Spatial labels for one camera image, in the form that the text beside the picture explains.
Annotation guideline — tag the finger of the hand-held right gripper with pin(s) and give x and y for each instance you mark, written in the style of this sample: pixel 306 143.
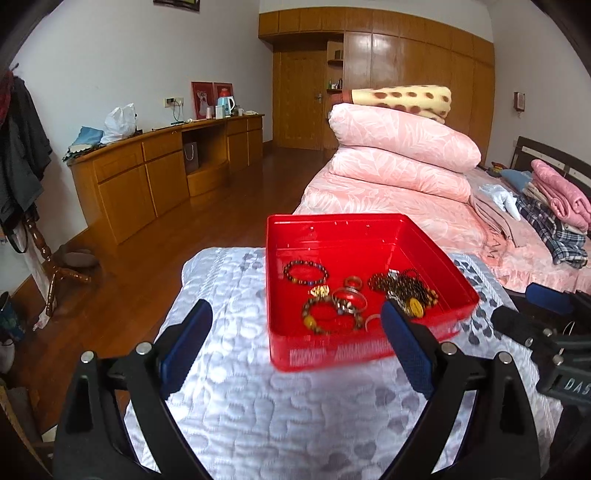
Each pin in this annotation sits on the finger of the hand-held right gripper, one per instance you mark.
pixel 517 325
pixel 549 297

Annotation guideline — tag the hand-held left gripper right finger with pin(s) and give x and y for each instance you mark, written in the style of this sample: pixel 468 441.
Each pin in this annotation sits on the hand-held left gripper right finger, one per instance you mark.
pixel 406 350

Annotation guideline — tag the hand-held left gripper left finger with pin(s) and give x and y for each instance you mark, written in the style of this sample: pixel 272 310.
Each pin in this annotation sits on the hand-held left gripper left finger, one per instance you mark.
pixel 184 350

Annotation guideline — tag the silver charm bangle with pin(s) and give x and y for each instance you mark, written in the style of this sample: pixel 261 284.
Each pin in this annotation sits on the silver charm bangle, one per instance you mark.
pixel 341 304

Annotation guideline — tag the gold brooch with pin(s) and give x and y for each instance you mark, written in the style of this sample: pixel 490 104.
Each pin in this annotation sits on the gold brooch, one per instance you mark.
pixel 320 290

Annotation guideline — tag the red plastic box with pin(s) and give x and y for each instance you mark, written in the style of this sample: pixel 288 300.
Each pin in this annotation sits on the red plastic box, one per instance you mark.
pixel 351 244

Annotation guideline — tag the plaid shirt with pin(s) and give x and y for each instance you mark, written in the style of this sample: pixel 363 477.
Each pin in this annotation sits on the plaid shirt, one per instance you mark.
pixel 554 230

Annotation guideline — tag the beige printed blanket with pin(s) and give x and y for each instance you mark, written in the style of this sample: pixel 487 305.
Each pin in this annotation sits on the beige printed blanket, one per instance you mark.
pixel 496 217

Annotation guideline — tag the grey quilted leaf-print cloth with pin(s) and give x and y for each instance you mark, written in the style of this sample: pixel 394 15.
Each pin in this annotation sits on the grey quilted leaf-print cloth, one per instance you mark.
pixel 258 415

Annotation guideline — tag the pink folded towel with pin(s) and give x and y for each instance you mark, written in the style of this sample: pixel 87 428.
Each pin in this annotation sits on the pink folded towel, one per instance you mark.
pixel 561 194

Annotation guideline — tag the blue pillow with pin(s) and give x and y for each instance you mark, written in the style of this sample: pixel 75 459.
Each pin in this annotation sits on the blue pillow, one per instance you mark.
pixel 515 177

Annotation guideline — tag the grey slippers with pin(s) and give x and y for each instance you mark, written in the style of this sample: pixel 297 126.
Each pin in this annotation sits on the grey slippers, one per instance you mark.
pixel 78 258

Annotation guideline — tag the dark wooden headboard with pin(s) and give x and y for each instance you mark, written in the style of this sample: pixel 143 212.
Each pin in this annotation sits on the dark wooden headboard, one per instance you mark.
pixel 549 154

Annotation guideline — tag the wooden coat rack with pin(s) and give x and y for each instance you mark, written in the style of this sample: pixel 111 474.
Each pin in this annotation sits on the wooden coat rack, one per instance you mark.
pixel 41 258

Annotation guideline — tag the wooden sideboard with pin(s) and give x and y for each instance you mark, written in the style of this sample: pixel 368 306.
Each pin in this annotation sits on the wooden sideboard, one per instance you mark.
pixel 124 184

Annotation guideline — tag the pink folded quilt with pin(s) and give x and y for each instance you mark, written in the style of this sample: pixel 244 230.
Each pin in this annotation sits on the pink folded quilt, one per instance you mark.
pixel 397 173
pixel 401 134

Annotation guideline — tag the blue printed bucket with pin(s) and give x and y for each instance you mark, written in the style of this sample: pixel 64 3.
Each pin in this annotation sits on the blue printed bucket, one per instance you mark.
pixel 9 318

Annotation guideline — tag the grey paper gift bag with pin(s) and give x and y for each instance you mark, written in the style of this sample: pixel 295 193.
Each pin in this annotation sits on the grey paper gift bag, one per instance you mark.
pixel 190 157

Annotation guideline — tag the blue cloth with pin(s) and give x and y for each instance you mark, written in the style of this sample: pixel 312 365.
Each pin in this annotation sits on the blue cloth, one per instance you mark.
pixel 83 141

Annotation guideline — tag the white plastic bag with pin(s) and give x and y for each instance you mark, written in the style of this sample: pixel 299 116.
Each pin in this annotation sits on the white plastic bag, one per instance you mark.
pixel 120 122

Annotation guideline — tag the yellow brown-spotted blanket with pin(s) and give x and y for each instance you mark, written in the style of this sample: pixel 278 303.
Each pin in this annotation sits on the yellow brown-spotted blanket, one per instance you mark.
pixel 401 99

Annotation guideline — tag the teal electric kettle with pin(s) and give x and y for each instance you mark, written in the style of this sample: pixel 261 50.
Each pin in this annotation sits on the teal electric kettle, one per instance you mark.
pixel 225 105

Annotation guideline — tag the red framed picture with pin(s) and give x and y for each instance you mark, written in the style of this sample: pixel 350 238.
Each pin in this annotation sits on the red framed picture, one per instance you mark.
pixel 202 99
pixel 222 87

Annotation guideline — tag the dark grey jackets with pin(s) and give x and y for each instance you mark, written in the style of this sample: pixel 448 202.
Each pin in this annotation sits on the dark grey jackets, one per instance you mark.
pixel 18 152

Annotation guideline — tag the wooden wardrobe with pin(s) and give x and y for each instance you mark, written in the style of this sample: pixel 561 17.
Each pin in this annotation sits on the wooden wardrobe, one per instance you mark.
pixel 415 60

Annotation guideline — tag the wooden door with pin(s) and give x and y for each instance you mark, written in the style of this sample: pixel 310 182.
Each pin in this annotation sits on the wooden door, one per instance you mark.
pixel 298 99

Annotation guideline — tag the dark red garment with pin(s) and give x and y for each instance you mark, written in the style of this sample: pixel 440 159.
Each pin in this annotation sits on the dark red garment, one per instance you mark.
pixel 5 92

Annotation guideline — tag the red wall phone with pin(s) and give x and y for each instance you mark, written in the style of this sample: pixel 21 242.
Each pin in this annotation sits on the red wall phone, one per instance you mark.
pixel 521 99

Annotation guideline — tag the wall socket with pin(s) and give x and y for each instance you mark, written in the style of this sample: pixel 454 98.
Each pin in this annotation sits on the wall socket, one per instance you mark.
pixel 174 100

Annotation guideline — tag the dark wall picture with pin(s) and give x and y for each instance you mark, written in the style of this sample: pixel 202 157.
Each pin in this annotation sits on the dark wall picture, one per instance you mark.
pixel 178 3

